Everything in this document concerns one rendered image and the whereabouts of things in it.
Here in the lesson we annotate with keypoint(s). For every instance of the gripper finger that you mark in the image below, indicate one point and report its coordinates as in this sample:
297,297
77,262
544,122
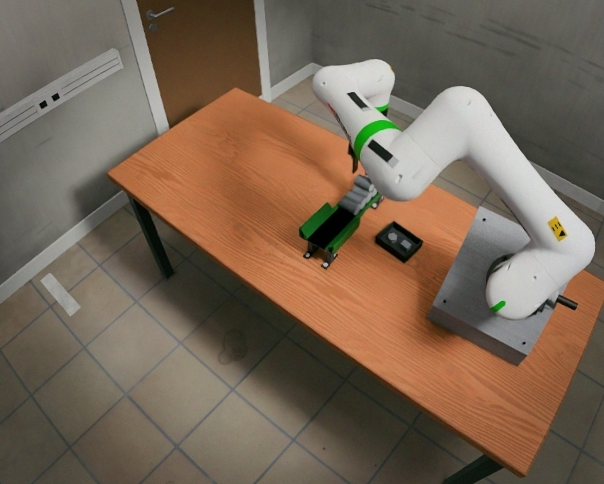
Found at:
354,158

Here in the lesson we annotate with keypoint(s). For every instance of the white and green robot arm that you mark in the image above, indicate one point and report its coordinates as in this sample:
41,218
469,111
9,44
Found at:
459,125

